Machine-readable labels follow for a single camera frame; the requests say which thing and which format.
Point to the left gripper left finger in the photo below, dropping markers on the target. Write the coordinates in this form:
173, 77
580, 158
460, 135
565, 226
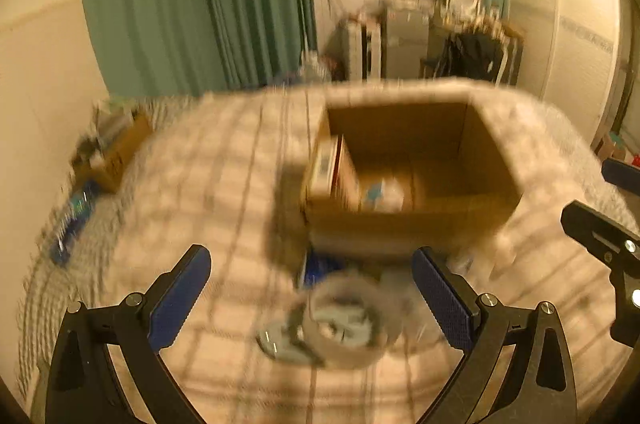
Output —
83, 385

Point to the open brown cardboard box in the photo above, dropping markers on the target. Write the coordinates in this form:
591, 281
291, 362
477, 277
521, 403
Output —
459, 187

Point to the black bag on chair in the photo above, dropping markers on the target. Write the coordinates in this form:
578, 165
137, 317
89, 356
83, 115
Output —
476, 56

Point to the blue plastic bottle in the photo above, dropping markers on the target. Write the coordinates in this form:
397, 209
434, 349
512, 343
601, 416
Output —
75, 214

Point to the white louvered wardrobe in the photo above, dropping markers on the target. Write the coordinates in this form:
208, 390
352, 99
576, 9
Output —
569, 55

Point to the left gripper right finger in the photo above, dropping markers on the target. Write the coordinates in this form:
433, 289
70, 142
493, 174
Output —
538, 386

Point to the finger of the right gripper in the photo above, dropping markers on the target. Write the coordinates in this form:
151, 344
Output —
603, 238
622, 175

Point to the blue white packet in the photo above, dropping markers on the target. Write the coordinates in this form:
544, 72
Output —
316, 267

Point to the red white carton box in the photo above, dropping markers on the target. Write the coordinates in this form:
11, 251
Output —
333, 181

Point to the white tape roll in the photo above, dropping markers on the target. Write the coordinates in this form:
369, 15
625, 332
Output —
348, 321

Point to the small cardboard box with clutter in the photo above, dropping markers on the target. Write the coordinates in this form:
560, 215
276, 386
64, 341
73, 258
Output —
103, 159

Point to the grey mini fridge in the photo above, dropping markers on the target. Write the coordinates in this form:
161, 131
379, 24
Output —
404, 42

